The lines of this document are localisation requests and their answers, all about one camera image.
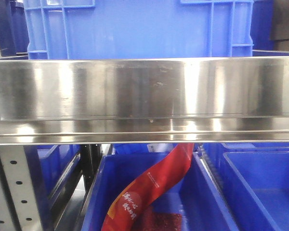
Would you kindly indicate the perforated metal shelf post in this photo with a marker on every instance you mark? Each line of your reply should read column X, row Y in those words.
column 18, row 204

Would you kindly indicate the blue bin lower right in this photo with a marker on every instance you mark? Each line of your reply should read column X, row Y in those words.
column 254, row 179

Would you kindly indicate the large blue plastic crate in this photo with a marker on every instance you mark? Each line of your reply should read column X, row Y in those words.
column 125, row 29

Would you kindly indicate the blue bin lower left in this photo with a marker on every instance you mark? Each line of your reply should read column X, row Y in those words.
column 53, row 160

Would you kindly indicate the stainless steel shelf rail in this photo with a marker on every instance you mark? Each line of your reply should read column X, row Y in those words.
column 146, row 100

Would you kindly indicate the blue bin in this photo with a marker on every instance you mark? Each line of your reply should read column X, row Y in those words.
column 53, row 160
column 193, row 204
column 254, row 179

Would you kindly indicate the red printed banner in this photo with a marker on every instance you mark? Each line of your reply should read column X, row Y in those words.
column 148, row 187

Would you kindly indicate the blue bin lower centre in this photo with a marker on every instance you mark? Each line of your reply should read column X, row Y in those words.
column 193, row 204

